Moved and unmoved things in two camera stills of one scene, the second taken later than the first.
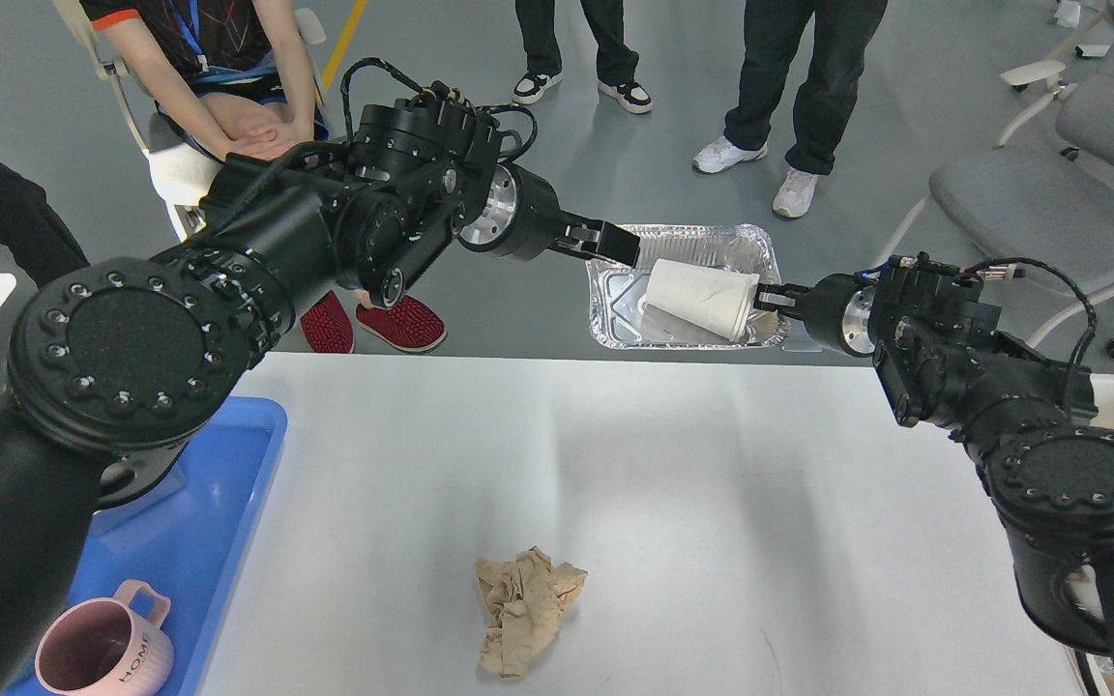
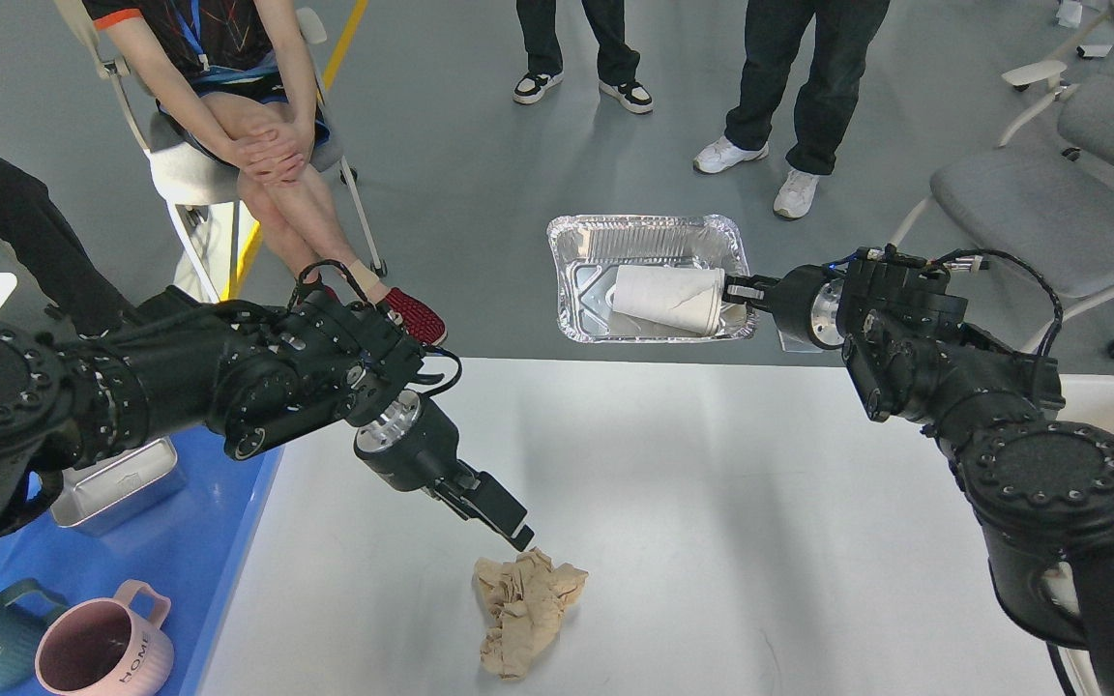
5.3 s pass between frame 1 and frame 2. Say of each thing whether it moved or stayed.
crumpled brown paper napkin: stayed
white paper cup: moved
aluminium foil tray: moved
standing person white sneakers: stayed
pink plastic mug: stayed
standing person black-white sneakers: stayed
